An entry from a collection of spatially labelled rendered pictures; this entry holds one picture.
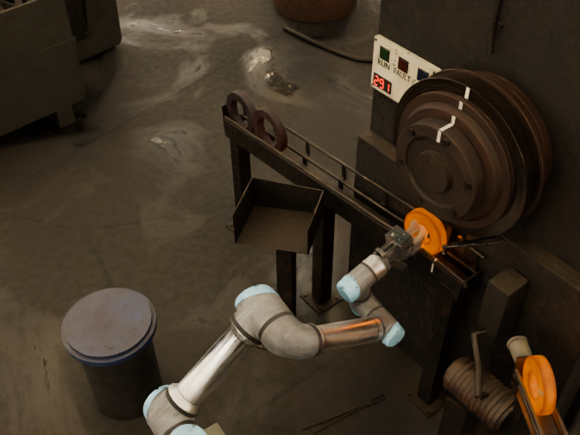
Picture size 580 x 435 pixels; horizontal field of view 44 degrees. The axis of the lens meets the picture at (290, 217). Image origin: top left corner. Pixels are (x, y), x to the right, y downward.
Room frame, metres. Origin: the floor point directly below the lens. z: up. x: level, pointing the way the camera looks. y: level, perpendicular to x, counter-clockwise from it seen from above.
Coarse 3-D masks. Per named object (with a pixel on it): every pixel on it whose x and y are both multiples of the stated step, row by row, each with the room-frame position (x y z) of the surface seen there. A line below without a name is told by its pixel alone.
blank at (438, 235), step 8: (416, 208) 1.67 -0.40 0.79; (408, 216) 1.65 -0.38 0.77; (416, 216) 1.63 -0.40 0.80; (424, 216) 1.60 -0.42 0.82; (432, 216) 1.60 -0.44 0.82; (408, 224) 1.65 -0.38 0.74; (424, 224) 1.60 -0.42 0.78; (432, 224) 1.57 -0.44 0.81; (440, 224) 1.58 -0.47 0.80; (432, 232) 1.57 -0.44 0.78; (440, 232) 1.56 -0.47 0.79; (432, 240) 1.56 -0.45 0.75; (440, 240) 1.55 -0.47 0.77; (424, 248) 1.58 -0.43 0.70; (432, 248) 1.56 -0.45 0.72; (440, 248) 1.54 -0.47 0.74
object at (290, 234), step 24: (264, 192) 1.90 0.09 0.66; (288, 192) 1.87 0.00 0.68; (312, 192) 1.85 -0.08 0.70; (240, 216) 1.78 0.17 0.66; (264, 216) 1.85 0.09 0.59; (288, 216) 1.84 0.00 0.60; (312, 216) 1.83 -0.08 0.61; (240, 240) 1.73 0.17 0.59; (264, 240) 1.73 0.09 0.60; (288, 240) 1.72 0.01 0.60; (312, 240) 1.70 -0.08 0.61; (288, 264) 1.74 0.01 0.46; (288, 288) 1.74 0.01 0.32
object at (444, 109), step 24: (432, 96) 1.58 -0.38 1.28; (456, 96) 1.53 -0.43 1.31; (408, 120) 1.61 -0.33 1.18; (456, 120) 1.48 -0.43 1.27; (480, 120) 1.45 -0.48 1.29; (480, 144) 1.42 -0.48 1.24; (504, 144) 1.40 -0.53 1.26; (504, 168) 1.37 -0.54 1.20; (504, 192) 1.36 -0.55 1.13; (480, 216) 1.38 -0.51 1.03
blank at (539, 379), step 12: (528, 360) 1.12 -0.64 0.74; (540, 360) 1.09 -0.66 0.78; (528, 372) 1.10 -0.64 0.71; (540, 372) 1.05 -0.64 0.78; (552, 372) 1.05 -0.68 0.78; (528, 384) 1.08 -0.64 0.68; (540, 384) 1.03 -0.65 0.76; (552, 384) 1.02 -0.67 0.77; (540, 396) 1.01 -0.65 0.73; (552, 396) 1.00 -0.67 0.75; (540, 408) 0.99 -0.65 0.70; (552, 408) 0.99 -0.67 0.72
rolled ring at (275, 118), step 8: (256, 112) 2.28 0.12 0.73; (264, 112) 2.24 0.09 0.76; (272, 112) 2.24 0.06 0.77; (256, 120) 2.29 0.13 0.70; (272, 120) 2.20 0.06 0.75; (280, 120) 2.21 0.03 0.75; (256, 128) 2.29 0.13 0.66; (264, 128) 2.30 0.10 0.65; (280, 128) 2.18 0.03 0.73; (264, 136) 2.27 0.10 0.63; (280, 136) 2.17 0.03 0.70; (272, 144) 2.23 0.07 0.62; (280, 144) 2.17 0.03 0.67
